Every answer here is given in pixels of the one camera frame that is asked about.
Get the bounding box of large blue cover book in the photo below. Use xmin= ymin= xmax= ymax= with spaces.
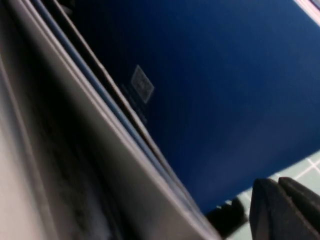
xmin=53 ymin=0 xmax=320 ymax=216

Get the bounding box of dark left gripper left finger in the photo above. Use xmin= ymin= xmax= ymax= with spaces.
xmin=249 ymin=177 xmax=301 ymax=240

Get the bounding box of green checked tablecloth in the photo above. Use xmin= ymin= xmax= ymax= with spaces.
xmin=219 ymin=152 xmax=320 ymax=240

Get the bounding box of black plastic book holder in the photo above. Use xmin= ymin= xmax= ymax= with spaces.
xmin=206 ymin=197 xmax=251 ymax=235

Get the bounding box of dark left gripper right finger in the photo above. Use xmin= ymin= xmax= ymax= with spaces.
xmin=278 ymin=176 xmax=320 ymax=240

